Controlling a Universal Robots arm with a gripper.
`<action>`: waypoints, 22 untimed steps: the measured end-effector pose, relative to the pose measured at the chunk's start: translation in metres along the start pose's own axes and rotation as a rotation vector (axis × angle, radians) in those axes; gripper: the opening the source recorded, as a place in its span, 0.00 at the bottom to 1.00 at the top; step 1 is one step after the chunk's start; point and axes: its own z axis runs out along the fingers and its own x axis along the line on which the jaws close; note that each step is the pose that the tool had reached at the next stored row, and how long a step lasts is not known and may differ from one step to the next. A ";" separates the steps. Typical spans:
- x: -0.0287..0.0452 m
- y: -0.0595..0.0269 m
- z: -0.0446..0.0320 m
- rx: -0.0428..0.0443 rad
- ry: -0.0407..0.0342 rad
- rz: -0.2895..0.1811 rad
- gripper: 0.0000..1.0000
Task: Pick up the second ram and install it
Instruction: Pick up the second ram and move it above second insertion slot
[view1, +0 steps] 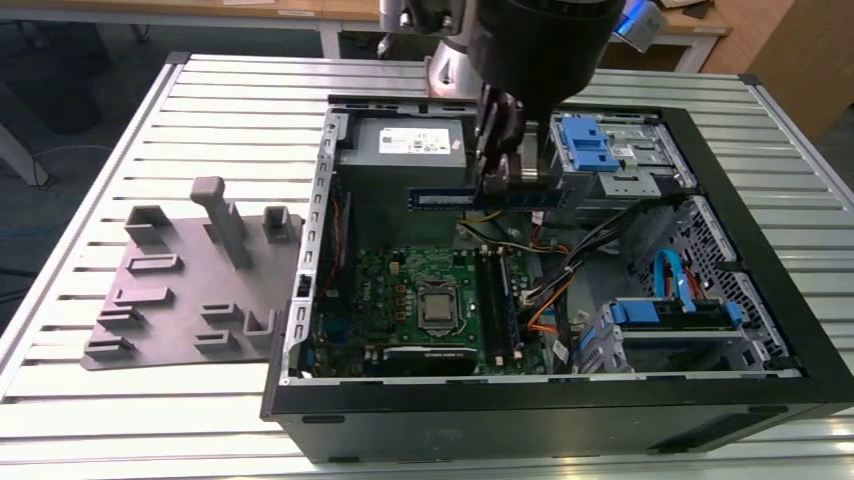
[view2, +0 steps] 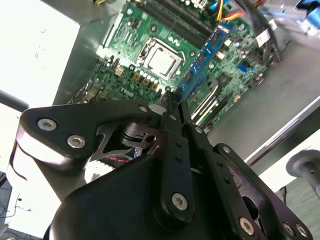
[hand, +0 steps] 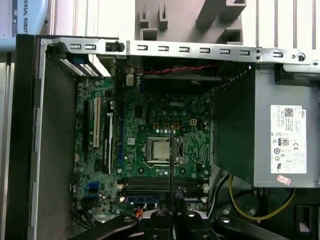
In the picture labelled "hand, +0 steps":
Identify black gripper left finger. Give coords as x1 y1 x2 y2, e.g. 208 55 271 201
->
67 192 174 240

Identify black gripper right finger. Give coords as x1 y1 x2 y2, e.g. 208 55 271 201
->
174 189 291 240

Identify CPU socket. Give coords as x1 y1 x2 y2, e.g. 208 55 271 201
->
145 136 185 168

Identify silver CPU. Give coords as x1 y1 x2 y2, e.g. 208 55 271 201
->
151 139 171 161

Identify green motherboard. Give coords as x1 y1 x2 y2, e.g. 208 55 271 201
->
72 77 213 222

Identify black expansion slot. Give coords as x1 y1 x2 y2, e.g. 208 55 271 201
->
83 100 90 163

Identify white expansion slot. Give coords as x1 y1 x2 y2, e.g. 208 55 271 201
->
93 96 101 148

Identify grey power supply unit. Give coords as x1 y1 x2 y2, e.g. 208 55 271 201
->
212 62 320 189

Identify black open PC case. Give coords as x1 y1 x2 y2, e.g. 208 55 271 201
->
4 33 320 240

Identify grey parts rack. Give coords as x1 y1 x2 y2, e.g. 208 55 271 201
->
134 0 245 46

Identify yellow wire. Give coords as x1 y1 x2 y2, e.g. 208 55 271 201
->
227 173 297 222

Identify red black twisted wire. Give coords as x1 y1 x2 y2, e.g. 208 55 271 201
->
126 63 219 76

